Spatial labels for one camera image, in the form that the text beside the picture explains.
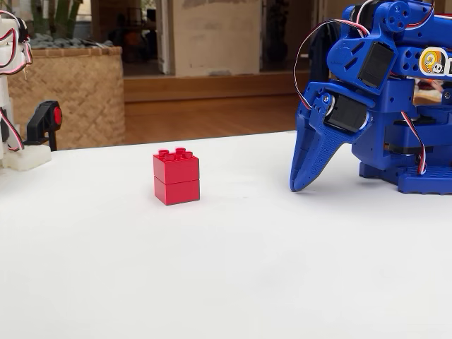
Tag woven basket planter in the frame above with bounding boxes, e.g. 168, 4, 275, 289
6, 45, 126, 151

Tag green plant stems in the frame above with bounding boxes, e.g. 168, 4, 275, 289
30, 0, 93, 39

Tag grey pebble layer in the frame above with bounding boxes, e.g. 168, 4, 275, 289
28, 33, 114, 50

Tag red white black servo cable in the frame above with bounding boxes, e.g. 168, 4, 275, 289
294, 18, 370, 110

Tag black clamp with red knob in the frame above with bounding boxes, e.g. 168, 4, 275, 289
23, 100, 64, 152

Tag small red cube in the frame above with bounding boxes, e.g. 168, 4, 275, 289
153, 148, 201, 206

